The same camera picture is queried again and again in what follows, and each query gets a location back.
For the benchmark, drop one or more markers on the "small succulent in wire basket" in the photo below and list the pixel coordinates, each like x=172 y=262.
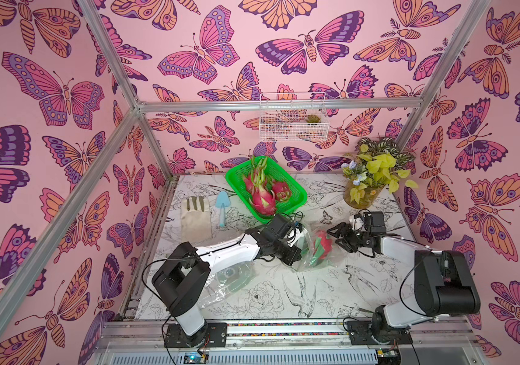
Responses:
x=313 y=119

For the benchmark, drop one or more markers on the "white wire wall basket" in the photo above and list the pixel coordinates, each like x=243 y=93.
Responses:
x=283 y=119

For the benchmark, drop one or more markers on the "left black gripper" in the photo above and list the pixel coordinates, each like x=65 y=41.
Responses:
x=292 y=257

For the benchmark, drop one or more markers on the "metal base rail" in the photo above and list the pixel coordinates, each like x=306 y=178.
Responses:
x=287 y=341

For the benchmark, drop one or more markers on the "clear green zip-top bag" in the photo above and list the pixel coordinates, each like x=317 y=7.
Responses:
x=223 y=284

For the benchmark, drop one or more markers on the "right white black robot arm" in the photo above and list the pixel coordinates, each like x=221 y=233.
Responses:
x=443 y=283

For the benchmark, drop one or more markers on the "green plastic basket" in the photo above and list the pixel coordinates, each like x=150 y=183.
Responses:
x=272 y=172

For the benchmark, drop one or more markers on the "pink dragon fruit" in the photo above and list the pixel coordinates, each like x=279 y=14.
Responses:
x=254 y=176
x=281 y=190
x=321 y=248
x=263 y=200

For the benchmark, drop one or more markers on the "potted plant in amber vase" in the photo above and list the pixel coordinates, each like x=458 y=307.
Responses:
x=374 y=166

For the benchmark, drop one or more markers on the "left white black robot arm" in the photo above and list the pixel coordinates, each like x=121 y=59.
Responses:
x=182 y=278

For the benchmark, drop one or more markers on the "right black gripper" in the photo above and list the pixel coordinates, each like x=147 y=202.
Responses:
x=348 y=237

